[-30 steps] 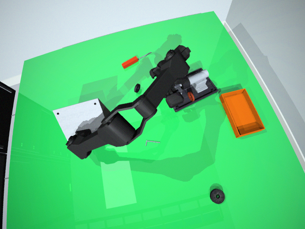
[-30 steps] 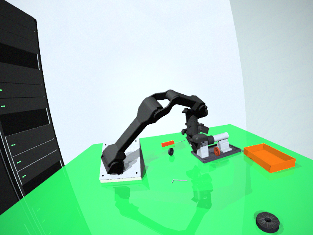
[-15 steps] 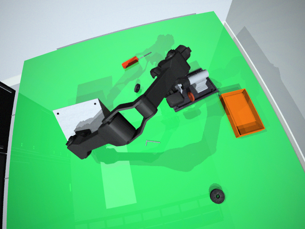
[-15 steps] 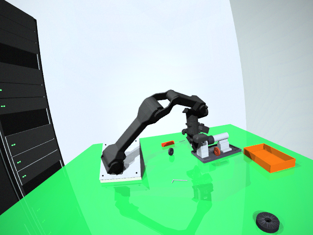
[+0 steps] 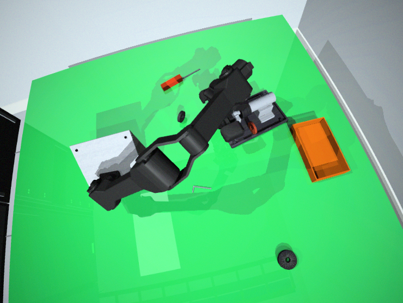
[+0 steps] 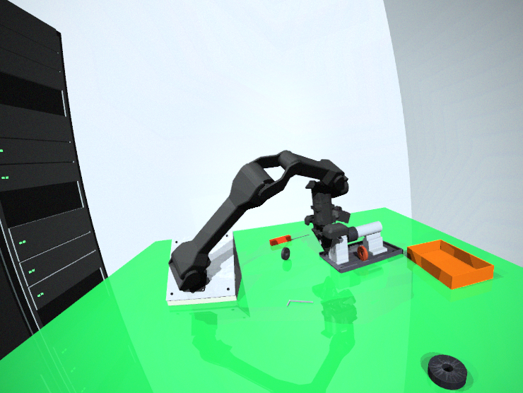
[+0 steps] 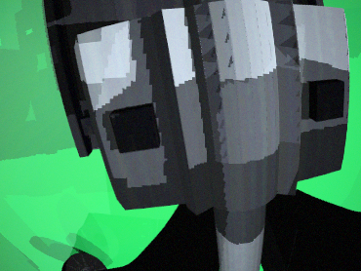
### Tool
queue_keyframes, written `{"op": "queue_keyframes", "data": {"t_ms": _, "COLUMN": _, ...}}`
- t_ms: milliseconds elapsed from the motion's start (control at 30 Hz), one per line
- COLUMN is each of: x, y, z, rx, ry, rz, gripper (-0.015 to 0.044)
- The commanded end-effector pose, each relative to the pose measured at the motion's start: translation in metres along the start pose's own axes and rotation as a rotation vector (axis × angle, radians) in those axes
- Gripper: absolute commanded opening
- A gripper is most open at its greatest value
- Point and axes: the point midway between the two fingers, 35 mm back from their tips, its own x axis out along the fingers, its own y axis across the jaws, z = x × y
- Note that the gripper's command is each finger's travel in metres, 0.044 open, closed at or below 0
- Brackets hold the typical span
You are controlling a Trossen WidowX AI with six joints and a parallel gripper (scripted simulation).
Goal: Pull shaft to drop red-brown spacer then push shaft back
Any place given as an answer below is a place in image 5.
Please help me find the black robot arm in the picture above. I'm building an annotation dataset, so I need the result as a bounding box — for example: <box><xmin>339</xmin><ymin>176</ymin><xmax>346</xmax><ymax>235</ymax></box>
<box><xmin>87</xmin><ymin>59</ymin><xmax>254</xmax><ymax>211</ymax></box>

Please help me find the red-brown spacer ring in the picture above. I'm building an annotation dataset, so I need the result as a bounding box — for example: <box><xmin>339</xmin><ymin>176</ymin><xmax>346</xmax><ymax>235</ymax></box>
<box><xmin>248</xmin><ymin>122</ymin><xmax>257</xmax><ymax>134</ymax></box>

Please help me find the orange rectangular tray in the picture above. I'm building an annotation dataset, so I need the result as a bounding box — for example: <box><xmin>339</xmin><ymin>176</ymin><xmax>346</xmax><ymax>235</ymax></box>
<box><xmin>290</xmin><ymin>117</ymin><xmax>350</xmax><ymax>183</ymax></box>

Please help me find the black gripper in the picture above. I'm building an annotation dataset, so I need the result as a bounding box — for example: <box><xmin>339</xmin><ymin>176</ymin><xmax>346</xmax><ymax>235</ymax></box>
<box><xmin>199</xmin><ymin>88</ymin><xmax>245</xmax><ymax>142</ymax></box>

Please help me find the red-handled screwdriver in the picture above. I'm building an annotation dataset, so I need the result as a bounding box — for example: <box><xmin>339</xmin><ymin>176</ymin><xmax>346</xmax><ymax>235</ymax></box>
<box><xmin>160</xmin><ymin>69</ymin><xmax>200</xmax><ymax>91</ymax></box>

